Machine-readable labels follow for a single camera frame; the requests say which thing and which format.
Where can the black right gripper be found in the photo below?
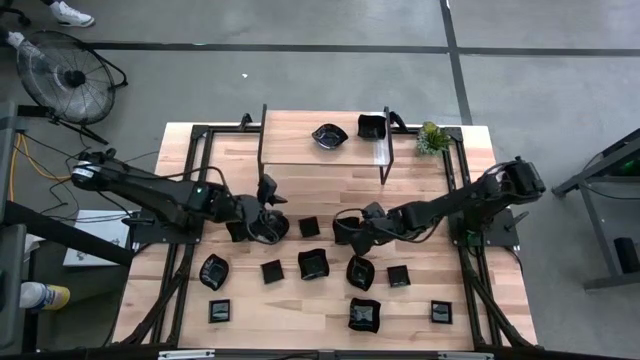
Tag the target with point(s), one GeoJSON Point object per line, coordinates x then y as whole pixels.
{"type": "Point", "coordinates": [375, 227]}

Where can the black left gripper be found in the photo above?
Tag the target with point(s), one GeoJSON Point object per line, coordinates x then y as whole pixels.
{"type": "Point", "coordinates": [260, 207]}

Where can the black leaf shaped plate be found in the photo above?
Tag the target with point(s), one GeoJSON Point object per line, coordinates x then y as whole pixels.
{"type": "Point", "coordinates": [280, 231]}
{"type": "Point", "coordinates": [330, 136]}
{"type": "Point", "coordinates": [214, 272]}
{"type": "Point", "coordinates": [360, 274]}

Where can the black wavy square plate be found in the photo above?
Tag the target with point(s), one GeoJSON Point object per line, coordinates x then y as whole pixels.
{"type": "Point", "coordinates": [341, 233]}
{"type": "Point", "coordinates": [236, 233]}
{"type": "Point", "coordinates": [371, 126]}
{"type": "Point", "coordinates": [364, 315]}
{"type": "Point", "coordinates": [313, 264]}

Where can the small black square plate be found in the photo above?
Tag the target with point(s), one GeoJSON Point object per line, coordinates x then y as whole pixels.
{"type": "Point", "coordinates": [441, 312]}
{"type": "Point", "coordinates": [309, 227]}
{"type": "Point", "coordinates": [398, 276]}
{"type": "Point", "coordinates": [272, 272]}
{"type": "Point", "coordinates": [219, 311]}

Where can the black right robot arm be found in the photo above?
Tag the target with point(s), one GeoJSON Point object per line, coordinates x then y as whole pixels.
{"type": "Point", "coordinates": [465, 197]}

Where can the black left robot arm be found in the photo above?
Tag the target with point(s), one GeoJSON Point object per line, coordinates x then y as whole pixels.
{"type": "Point", "coordinates": [150, 192]}

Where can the wooden shelf riser black legs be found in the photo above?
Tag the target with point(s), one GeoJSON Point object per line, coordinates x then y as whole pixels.
{"type": "Point", "coordinates": [290, 140]}

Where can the small green potted plant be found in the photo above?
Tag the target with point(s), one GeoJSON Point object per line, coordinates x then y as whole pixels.
{"type": "Point", "coordinates": [432, 138]}

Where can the white cardboard box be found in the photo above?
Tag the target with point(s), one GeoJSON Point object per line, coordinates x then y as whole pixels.
{"type": "Point", "coordinates": [100, 226]}

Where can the black diagonal beam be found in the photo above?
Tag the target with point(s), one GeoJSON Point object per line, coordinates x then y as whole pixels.
{"type": "Point", "coordinates": [50, 227]}

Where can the black floor fan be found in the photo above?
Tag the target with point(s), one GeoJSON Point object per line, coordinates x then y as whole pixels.
{"type": "Point", "coordinates": [65, 77]}

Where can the black box device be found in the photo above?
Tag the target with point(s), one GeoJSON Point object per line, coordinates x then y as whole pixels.
{"type": "Point", "coordinates": [627, 255]}

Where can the person's shoe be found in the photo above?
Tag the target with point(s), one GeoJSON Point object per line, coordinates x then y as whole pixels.
{"type": "Point", "coordinates": [72, 15]}
{"type": "Point", "coordinates": [16, 38]}

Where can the black aluminium table frame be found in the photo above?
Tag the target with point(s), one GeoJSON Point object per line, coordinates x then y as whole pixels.
{"type": "Point", "coordinates": [455, 135]}

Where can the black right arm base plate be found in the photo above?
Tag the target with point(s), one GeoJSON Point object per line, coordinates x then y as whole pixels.
{"type": "Point", "coordinates": [500, 235]}

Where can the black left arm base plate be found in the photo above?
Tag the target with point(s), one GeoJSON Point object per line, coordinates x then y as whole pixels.
{"type": "Point", "coordinates": [150, 235]}

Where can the silver metal bracket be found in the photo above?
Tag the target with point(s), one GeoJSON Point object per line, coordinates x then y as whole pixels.
{"type": "Point", "coordinates": [186, 355]}
{"type": "Point", "coordinates": [465, 356]}

